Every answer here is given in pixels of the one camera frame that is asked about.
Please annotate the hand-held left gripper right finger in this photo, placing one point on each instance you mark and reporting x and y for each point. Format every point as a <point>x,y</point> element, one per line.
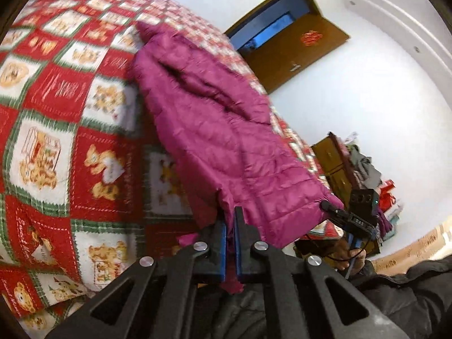
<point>238,254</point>

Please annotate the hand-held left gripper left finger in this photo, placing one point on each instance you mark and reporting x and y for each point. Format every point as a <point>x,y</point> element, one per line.
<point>222,250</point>

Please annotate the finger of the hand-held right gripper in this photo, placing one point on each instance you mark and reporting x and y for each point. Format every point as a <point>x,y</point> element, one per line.
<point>335,212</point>

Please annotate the magenta puffer jacket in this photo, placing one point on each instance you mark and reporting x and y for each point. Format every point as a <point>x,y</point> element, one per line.
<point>212,130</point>

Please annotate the person's right forearm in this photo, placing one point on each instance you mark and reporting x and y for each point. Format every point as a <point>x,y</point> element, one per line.
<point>406,296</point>

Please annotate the pile of grey clothes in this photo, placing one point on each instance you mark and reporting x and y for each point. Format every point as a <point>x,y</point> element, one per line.
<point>365,166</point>

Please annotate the person's right hand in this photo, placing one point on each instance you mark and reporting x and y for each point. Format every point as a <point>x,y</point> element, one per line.
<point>342,254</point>

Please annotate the pile of red packages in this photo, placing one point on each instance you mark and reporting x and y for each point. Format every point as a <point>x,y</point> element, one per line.
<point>388,197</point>

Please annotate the brown wooden cabinet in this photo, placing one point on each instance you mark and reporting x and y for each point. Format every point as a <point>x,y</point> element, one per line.
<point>330,162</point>

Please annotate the person's black coat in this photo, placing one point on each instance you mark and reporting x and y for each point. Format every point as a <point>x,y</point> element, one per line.
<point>240,314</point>

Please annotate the brown wooden door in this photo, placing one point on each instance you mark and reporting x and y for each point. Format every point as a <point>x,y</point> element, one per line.
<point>300,53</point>

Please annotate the red paper door decoration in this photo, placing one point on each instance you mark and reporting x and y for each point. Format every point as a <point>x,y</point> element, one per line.
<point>310,37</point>

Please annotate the red bear-print bedspread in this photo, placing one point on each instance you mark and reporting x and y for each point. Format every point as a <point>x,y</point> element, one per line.
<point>53,95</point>

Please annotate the dark wooden door frame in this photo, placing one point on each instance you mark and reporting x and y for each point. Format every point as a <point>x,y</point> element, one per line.
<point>247,17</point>

